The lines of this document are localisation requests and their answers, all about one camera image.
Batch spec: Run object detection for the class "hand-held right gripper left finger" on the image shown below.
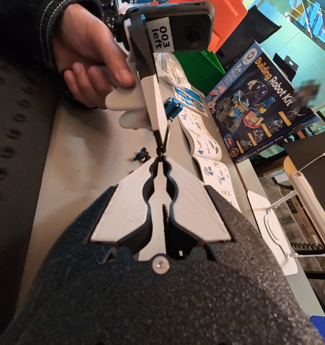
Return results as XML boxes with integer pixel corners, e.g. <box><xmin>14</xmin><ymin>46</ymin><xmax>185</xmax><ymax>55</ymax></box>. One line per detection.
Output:
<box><xmin>89</xmin><ymin>157</ymin><xmax>160</xmax><ymax>255</ymax></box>

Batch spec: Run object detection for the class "clear plastic parts bag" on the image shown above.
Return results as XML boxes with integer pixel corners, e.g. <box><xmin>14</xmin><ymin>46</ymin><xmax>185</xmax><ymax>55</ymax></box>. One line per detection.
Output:
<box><xmin>154</xmin><ymin>52</ymin><xmax>191</xmax><ymax>88</ymax></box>

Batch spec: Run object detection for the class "grey desk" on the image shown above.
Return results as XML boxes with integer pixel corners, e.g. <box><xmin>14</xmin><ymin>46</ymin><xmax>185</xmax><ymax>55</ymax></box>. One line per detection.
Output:
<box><xmin>15</xmin><ymin>40</ymin><xmax>325</xmax><ymax>318</ymax></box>

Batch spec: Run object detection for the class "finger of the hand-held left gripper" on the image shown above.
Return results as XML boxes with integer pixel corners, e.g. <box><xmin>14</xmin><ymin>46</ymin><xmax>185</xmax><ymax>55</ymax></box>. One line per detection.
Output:
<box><xmin>139</xmin><ymin>75</ymin><xmax>168</xmax><ymax>156</ymax></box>
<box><xmin>160</xmin><ymin>121</ymin><xmax>171</xmax><ymax>156</ymax></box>

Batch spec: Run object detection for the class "robot kit box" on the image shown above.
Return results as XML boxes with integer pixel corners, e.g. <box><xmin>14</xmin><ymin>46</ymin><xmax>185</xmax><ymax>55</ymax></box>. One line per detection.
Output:
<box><xmin>206</xmin><ymin>40</ymin><xmax>325</xmax><ymax>163</ymax></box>

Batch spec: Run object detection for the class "green bin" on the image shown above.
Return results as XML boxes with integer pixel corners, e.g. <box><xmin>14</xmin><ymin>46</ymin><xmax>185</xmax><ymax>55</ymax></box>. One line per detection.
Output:
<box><xmin>174</xmin><ymin>50</ymin><xmax>225</xmax><ymax>95</ymax></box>

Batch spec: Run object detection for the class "small blue toy robot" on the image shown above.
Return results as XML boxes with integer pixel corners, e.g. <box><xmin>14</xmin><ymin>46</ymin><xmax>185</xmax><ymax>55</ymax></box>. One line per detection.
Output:
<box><xmin>164</xmin><ymin>98</ymin><xmax>184</xmax><ymax>122</ymax></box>

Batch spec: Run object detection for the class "orange plastic tote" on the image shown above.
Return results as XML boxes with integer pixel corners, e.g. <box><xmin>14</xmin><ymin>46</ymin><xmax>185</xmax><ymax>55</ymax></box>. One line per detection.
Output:
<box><xmin>162</xmin><ymin>0</ymin><xmax>248</xmax><ymax>53</ymax></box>

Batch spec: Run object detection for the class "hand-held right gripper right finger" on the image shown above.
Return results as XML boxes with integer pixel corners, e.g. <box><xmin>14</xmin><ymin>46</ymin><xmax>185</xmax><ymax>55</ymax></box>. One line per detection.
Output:
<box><xmin>162</xmin><ymin>155</ymin><xmax>232</xmax><ymax>256</ymax></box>

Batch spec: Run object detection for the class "black dimpled mat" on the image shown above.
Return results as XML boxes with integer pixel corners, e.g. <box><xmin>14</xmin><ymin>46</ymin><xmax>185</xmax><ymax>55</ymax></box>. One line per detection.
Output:
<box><xmin>0</xmin><ymin>52</ymin><xmax>68</xmax><ymax>345</ymax></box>

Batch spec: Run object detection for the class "instruction booklet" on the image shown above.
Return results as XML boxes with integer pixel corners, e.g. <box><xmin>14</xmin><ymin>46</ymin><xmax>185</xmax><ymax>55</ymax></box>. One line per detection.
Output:
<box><xmin>176</xmin><ymin>108</ymin><xmax>242</xmax><ymax>213</ymax></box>

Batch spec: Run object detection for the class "sticker sheet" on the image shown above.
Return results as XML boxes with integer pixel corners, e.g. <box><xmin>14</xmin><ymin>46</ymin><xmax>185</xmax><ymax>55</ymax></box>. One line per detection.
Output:
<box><xmin>173</xmin><ymin>86</ymin><xmax>209</xmax><ymax>118</ymax></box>

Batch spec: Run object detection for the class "person's left hand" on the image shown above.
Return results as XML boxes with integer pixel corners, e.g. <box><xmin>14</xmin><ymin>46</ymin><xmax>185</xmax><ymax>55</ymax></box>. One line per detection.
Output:
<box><xmin>51</xmin><ymin>3</ymin><xmax>136</xmax><ymax>110</ymax></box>

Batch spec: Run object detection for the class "black foam bag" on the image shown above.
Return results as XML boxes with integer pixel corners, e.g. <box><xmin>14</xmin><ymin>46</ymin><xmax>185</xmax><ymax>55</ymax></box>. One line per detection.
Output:
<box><xmin>222</xmin><ymin>5</ymin><xmax>282</xmax><ymax>65</ymax></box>

